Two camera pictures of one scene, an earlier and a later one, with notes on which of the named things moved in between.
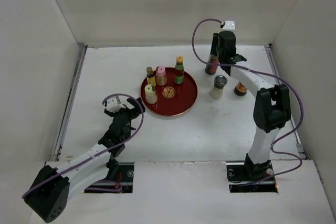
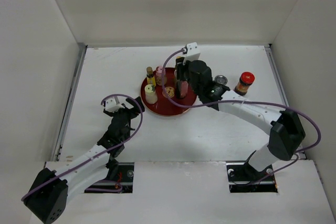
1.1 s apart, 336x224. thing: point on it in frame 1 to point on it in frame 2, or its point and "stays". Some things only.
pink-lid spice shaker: [160, 77] stays
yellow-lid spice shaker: [150, 96] stays
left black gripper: [135, 112] stays
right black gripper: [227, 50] to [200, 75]
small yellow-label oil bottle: [150, 77] stays
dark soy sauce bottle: [213, 57] to [181, 74]
